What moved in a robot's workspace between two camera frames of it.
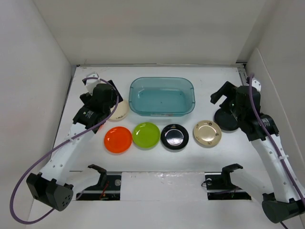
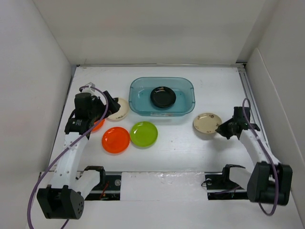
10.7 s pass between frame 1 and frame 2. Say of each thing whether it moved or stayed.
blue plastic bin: stayed
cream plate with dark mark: stayed
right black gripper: moved
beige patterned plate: moved
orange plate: stayed
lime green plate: stayed
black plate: moved
